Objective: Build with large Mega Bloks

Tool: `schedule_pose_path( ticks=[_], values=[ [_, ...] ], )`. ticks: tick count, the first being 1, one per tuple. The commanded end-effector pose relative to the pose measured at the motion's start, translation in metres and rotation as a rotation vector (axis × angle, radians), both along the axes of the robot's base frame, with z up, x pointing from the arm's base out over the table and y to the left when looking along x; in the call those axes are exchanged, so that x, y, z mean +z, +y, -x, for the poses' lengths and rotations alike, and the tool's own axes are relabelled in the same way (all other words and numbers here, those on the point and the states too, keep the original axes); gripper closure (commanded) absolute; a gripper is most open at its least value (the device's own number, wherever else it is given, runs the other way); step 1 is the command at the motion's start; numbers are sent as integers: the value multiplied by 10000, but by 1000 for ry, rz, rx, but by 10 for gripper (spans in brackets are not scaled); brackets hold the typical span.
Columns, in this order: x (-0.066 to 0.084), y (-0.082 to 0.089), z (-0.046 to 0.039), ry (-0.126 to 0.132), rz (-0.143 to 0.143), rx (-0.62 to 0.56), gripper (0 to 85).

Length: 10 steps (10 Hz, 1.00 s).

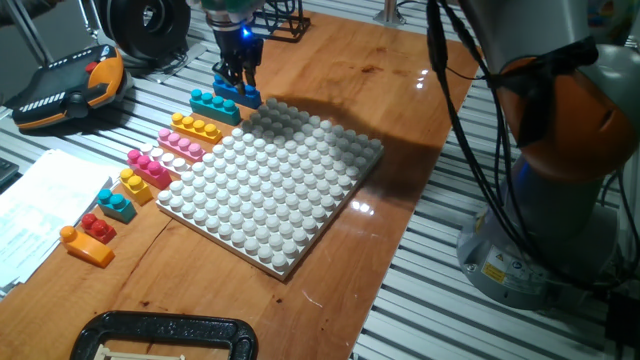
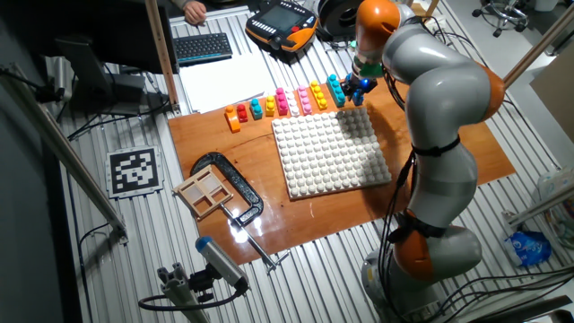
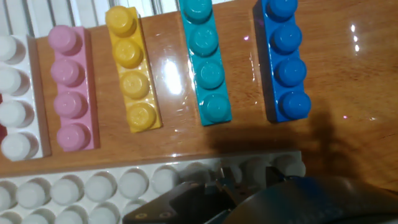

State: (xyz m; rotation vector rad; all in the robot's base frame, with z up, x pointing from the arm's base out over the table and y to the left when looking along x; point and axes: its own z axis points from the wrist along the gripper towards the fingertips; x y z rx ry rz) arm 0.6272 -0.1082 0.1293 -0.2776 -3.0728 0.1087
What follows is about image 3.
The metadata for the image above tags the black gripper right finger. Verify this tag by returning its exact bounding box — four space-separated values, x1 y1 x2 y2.
265 166 285 188

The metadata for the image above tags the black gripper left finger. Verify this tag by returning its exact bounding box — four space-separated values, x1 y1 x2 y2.
216 167 239 203

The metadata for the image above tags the blue four-stud block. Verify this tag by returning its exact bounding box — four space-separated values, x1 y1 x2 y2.
252 0 313 123

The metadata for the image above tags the teal four-stud block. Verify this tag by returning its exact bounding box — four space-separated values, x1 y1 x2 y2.
178 0 233 127

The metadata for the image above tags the wooden work board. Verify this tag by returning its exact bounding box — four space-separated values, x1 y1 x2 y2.
0 0 398 192

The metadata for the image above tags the white studded baseplate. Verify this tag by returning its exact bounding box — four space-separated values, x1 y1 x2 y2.
0 151 307 224

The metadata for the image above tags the yellow four-stud block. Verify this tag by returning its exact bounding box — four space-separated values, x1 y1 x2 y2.
104 5 164 134

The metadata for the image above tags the light pink four-stud block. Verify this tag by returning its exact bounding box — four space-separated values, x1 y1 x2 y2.
47 24 101 153

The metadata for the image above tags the white four-stud block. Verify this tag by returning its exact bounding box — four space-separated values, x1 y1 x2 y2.
0 34 45 162

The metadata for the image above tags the magenta three-stud block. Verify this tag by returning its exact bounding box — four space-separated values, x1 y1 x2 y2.
0 93 7 142

